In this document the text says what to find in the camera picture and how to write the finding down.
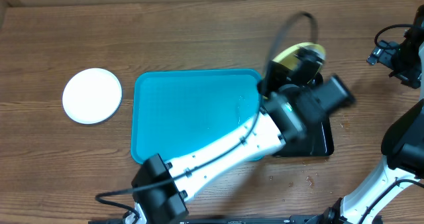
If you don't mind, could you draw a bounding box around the yellow plate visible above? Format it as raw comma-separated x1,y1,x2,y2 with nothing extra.
272,42,326,85

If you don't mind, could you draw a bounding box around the pink white plate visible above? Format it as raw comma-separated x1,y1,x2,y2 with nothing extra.
62,68,123,125

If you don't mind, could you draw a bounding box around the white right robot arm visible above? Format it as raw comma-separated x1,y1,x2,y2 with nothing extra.
308,6,423,224

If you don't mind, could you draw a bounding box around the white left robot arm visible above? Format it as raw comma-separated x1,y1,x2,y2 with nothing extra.
123,84,328,223

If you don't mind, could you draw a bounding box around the black water tray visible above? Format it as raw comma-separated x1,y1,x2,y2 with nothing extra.
271,72,335,158

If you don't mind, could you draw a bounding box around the teal serving tray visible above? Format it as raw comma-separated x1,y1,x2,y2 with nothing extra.
131,68,261,164

